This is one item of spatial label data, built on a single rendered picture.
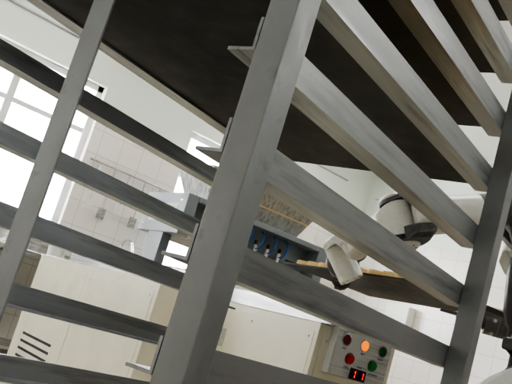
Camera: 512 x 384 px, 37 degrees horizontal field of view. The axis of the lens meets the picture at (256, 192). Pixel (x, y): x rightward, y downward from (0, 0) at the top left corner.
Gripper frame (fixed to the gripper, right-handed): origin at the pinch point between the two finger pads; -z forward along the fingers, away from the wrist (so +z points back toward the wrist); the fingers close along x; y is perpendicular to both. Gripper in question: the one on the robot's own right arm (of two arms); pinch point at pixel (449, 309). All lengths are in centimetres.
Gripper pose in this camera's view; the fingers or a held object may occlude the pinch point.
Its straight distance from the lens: 250.6
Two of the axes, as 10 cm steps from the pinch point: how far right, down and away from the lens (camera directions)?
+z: 9.5, 2.5, -2.1
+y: -1.5, -2.3, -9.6
